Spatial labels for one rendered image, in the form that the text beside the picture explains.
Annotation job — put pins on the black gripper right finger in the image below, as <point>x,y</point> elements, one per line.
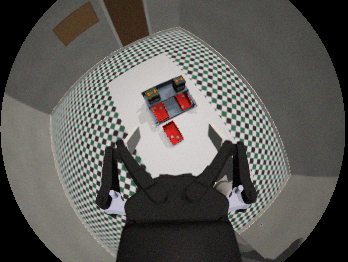
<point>244,193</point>

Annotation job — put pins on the olive green case with orange latches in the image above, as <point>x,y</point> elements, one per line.
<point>152,95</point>

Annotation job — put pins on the black case with orange latches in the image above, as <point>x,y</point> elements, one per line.
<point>178,83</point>

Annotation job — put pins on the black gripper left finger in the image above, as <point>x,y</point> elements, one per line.
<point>109,198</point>

